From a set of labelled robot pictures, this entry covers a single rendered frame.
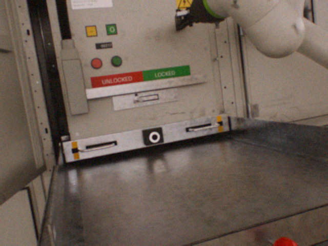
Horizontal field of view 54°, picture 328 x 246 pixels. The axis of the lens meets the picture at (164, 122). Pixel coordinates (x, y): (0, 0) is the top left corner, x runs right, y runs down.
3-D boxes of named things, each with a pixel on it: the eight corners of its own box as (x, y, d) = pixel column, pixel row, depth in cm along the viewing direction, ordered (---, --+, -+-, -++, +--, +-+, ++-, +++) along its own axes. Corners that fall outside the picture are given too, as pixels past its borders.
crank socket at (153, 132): (165, 143, 99) (162, 127, 99) (146, 146, 98) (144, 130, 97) (162, 142, 102) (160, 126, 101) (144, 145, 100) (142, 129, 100)
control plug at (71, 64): (89, 113, 85) (78, 46, 83) (70, 116, 84) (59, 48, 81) (87, 111, 92) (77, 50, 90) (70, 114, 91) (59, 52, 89)
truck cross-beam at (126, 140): (229, 130, 109) (227, 113, 108) (65, 162, 94) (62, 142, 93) (222, 129, 113) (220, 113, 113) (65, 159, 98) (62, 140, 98)
